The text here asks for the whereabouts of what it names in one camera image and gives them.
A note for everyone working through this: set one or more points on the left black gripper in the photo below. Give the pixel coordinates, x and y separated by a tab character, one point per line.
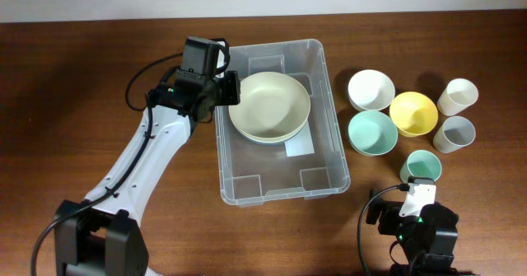
233	91

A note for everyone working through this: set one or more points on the beige plate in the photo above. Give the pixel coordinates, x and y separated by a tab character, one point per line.
291	134
270	102

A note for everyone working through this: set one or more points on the grey cup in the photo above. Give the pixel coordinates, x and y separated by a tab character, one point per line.
455	133

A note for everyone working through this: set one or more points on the cream cup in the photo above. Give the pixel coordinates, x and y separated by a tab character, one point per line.
458	95

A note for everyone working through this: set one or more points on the white bowl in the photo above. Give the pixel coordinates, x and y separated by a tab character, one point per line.
370	90

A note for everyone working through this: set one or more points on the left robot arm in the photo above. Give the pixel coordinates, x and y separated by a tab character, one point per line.
101	235

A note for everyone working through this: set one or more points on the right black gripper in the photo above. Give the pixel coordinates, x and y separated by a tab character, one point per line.
389	212

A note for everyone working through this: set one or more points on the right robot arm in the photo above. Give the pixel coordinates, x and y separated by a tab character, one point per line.
427	239

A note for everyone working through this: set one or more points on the mint green cup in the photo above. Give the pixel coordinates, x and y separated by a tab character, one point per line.
421	163

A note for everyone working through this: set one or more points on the dark blue plate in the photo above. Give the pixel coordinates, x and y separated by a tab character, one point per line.
260	140

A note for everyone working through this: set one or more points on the mint green bowl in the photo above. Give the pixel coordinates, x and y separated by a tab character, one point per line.
372	133

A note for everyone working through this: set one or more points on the yellow bowl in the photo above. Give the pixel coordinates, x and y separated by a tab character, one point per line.
413	114

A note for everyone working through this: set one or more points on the clear plastic storage bin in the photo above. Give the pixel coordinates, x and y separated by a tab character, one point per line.
253	174

